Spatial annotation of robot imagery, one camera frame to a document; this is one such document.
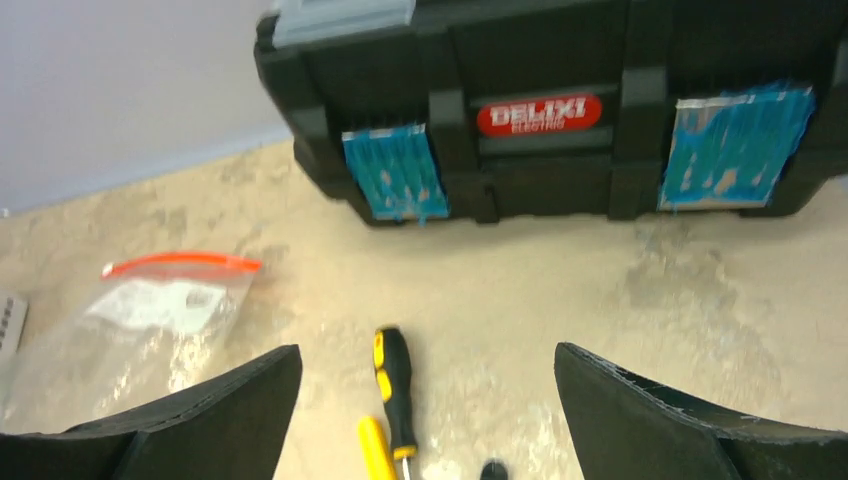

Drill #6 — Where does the black toolbox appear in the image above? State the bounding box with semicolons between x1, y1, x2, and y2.
253;1;847;226

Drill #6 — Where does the clear zip bag orange zipper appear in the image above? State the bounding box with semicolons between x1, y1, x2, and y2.
1;251;262;434

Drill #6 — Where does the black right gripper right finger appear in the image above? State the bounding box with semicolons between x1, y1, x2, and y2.
554;342;847;479

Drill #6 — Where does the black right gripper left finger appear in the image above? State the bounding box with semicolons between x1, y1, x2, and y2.
1;345;302;479

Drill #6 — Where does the yellow handled tool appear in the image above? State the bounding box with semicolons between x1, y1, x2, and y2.
357;416;398;480

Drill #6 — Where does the black yellow screwdriver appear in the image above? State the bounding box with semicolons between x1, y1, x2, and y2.
373;326;418;480

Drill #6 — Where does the white perforated basket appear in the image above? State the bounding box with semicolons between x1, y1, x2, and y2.
0;289;29;362

